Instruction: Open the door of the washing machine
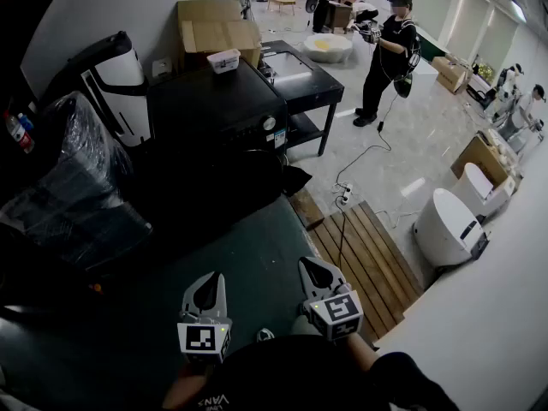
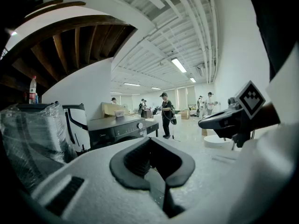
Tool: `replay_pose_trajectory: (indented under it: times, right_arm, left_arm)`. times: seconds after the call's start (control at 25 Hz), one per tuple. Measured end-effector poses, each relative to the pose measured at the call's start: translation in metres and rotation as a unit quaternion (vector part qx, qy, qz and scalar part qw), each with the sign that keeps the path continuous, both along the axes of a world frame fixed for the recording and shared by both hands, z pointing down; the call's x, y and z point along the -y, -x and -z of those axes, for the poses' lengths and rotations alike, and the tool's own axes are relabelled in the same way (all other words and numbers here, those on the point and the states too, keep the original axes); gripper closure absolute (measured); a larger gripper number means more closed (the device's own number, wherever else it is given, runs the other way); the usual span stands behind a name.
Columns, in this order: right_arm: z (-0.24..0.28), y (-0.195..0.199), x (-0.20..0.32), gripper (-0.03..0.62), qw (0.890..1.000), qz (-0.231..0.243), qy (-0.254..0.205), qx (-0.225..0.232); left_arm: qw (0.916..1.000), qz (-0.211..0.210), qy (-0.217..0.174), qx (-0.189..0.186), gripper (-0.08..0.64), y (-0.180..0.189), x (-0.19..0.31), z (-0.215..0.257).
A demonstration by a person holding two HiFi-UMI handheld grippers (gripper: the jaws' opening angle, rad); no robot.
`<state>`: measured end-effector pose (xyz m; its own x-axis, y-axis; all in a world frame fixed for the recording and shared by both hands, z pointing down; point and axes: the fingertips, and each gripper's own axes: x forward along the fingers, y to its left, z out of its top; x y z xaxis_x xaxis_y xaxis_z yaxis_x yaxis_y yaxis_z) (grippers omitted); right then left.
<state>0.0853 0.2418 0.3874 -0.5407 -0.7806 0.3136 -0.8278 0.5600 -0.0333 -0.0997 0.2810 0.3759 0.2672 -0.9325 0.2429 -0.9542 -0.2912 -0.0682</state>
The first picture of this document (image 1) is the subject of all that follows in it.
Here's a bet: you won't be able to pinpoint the person's right forearm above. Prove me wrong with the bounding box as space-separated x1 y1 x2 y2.
342 334 383 376

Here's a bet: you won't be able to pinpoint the black metal table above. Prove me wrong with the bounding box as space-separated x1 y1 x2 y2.
259 39 346 158

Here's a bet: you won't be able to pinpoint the black and white appliance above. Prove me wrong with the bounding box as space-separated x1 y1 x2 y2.
40 31 152 148

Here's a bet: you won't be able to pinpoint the person's grey trousers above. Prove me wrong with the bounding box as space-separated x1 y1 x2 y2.
289 314 321 338

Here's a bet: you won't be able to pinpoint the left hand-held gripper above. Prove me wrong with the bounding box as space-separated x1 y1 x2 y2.
177 271 233 366

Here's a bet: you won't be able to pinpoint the wooden slatted platform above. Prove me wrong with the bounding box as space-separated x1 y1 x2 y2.
307 200 425 345

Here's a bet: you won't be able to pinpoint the brown wooden cabinet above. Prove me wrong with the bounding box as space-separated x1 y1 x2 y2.
325 0 354 34

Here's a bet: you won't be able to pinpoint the plastic-wrapped black chair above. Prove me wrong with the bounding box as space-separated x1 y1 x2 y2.
0 91 154 270

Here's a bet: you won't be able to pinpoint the black power cable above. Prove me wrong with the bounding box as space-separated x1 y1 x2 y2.
333 120 393 188
336 194 348 270

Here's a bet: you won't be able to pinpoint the white egg-shaped cushion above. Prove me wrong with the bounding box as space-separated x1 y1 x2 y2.
302 32 354 64

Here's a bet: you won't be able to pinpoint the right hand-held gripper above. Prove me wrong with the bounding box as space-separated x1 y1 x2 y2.
298 256 365 343

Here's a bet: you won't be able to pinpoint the black cloth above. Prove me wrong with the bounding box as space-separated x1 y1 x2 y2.
281 164 314 197

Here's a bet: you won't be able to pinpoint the white toilet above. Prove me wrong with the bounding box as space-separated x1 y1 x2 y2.
412 188 490 269
451 162 515 221

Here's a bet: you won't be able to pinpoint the person's left forearm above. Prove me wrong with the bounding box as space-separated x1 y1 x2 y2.
162 360 215 411

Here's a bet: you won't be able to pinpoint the brown wooden block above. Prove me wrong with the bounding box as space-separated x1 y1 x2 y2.
288 187 325 231

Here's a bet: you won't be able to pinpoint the dark green mat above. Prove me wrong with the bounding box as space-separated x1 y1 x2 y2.
0 194 323 411

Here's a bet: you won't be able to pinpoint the brown cardboard box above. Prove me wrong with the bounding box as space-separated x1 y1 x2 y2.
450 133 511 188

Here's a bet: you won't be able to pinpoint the white wall socket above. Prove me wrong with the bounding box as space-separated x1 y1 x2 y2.
151 57 173 79

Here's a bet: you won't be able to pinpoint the white plastic container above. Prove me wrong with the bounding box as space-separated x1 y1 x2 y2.
206 48 241 75

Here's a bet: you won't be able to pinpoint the person's black shirt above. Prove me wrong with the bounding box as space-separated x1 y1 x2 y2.
192 334 462 411

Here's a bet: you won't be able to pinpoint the small cardboard box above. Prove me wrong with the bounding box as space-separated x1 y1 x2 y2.
431 56 471 96

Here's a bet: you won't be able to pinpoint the red label water bottle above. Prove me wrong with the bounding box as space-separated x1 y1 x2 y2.
3 110 36 155

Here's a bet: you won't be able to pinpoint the black washing machine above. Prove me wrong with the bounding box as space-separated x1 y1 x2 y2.
146 57 289 207

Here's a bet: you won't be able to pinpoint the wooden coffee table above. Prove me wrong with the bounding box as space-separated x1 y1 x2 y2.
266 0 298 16

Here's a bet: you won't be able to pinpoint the large cardboard box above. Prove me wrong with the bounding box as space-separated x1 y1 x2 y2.
176 0 263 71

